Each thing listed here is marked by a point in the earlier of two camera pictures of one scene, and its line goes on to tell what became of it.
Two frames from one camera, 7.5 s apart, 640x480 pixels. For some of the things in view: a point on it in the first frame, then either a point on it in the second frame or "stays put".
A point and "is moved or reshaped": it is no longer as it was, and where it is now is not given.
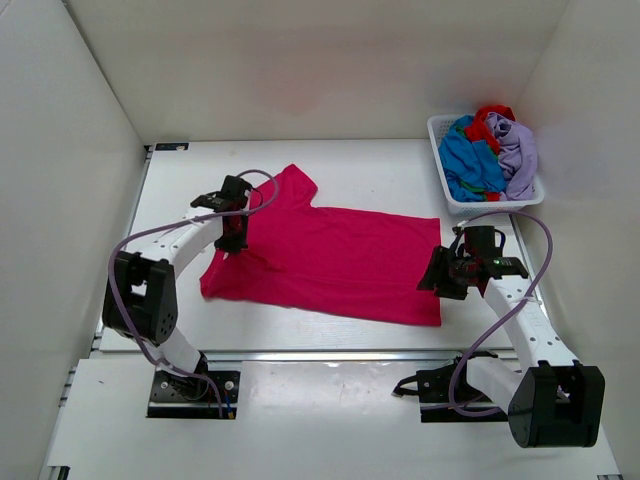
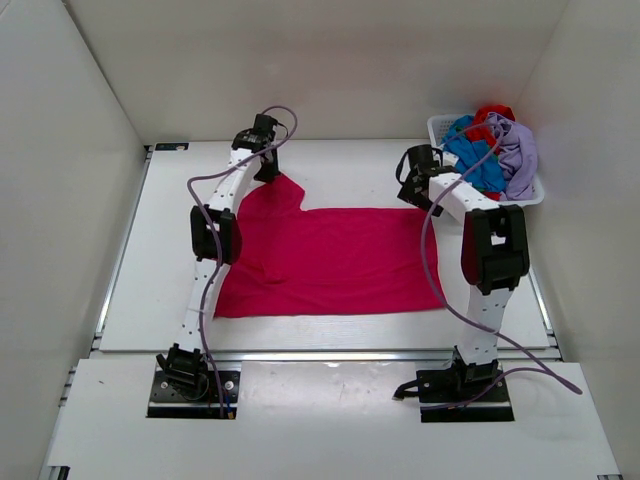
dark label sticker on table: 184,146 stays put
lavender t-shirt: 517,156 stays put
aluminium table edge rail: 311,355 stays put
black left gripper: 234,245 -> 271,173
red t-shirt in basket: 477,130 stays put
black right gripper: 435,280 -> 409,196
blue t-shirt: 471,167 stays put
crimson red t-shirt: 330,259 is moved or reshaped
